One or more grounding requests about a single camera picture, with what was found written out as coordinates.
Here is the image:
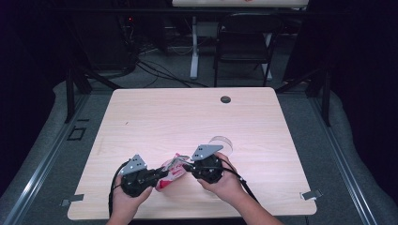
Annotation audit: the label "person's right hand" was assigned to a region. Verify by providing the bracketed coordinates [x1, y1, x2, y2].
[197, 152, 249, 206]

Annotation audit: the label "black floor cables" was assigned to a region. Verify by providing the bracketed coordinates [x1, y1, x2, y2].
[135, 59, 209, 89]

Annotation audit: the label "person's left hand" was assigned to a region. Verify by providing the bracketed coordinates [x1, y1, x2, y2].
[111, 175, 155, 217]

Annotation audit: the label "pink white green plastic bag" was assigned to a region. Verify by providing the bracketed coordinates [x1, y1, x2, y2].
[155, 152, 191, 192]

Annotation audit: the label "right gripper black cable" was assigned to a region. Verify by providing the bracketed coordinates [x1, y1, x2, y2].
[218, 157, 260, 204]

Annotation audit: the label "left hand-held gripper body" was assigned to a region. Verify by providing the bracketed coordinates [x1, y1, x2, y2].
[119, 154, 163, 199]

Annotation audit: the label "black folding chair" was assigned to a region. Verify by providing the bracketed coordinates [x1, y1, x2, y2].
[213, 12, 284, 88]

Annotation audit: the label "grey tape piece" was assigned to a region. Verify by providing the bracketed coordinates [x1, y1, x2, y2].
[299, 188, 324, 202]
[60, 193, 85, 208]

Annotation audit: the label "black horizontal frame bar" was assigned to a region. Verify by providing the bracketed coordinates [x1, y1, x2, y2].
[52, 7, 345, 15]

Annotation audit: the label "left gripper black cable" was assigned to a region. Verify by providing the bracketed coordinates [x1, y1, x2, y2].
[108, 159, 131, 218]

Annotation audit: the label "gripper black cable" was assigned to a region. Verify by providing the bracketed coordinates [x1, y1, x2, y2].
[218, 157, 260, 204]
[108, 159, 131, 218]

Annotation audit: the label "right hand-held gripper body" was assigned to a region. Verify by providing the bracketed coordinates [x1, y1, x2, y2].
[187, 143, 225, 185]

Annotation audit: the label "grey metal floor rail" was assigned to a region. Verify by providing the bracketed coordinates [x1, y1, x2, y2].
[2, 93, 92, 225]
[308, 93, 378, 225]

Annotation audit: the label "black metal stand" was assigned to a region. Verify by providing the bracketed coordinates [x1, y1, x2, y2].
[274, 67, 332, 128]
[64, 67, 124, 124]

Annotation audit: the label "clear jar with beige rim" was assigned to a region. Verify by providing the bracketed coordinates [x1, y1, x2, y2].
[207, 135, 235, 158]

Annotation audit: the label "white table leg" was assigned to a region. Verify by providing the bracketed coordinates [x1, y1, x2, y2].
[189, 16, 201, 81]

